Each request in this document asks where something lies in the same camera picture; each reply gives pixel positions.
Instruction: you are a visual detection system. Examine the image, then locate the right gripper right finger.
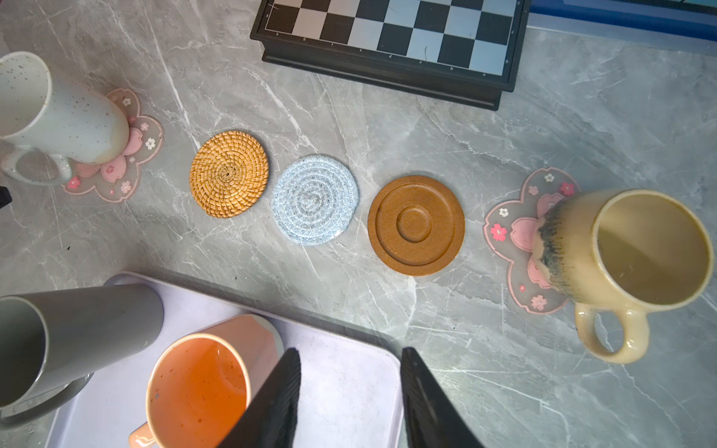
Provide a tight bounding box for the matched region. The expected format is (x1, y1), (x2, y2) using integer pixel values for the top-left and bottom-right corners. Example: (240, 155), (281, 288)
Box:
(401, 347), (484, 448)

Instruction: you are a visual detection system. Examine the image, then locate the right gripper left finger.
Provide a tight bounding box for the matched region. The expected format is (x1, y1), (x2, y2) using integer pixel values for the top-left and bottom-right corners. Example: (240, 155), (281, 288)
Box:
(218, 348), (302, 447)

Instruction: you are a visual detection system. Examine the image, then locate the brown wooden round coaster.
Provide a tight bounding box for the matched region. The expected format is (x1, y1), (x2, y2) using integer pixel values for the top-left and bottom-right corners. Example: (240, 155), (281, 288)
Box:
(367, 175), (465, 276)

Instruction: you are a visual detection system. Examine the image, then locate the pink flower coaster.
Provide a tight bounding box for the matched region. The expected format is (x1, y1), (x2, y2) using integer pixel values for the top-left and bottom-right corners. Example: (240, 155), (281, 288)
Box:
(63, 89), (164, 203)
(484, 167), (581, 315)

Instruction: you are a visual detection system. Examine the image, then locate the grey woven round coaster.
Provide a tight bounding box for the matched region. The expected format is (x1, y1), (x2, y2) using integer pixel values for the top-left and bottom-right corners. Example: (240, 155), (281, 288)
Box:
(272, 155), (360, 246)

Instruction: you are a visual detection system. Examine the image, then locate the yellow rattan round coaster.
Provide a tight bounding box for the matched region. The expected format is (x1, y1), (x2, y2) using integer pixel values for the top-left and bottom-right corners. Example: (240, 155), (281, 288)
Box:
(190, 131), (269, 218)

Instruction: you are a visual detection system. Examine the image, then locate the yellow mug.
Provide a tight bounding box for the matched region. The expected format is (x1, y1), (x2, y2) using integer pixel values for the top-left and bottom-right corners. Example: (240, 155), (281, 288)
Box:
(531, 190), (715, 364)

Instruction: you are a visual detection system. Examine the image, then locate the white mug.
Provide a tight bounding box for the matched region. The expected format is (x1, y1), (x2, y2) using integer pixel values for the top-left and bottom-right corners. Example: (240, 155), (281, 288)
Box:
(1, 52), (130, 186)

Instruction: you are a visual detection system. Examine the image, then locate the orange mug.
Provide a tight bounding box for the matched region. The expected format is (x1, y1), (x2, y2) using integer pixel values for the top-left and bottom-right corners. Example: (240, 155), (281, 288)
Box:
(129, 314), (284, 447)

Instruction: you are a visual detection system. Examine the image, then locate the lavender silicone tray mat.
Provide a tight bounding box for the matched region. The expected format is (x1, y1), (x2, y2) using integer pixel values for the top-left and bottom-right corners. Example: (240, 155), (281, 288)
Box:
(46, 272), (403, 447)

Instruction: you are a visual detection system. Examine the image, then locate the grey mug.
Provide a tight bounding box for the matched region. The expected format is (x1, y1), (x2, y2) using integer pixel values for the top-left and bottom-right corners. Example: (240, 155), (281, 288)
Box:
(1, 284), (164, 430)

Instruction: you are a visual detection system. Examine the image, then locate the black white chessboard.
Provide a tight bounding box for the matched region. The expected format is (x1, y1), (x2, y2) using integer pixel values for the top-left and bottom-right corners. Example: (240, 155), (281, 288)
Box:
(250, 0), (530, 111)

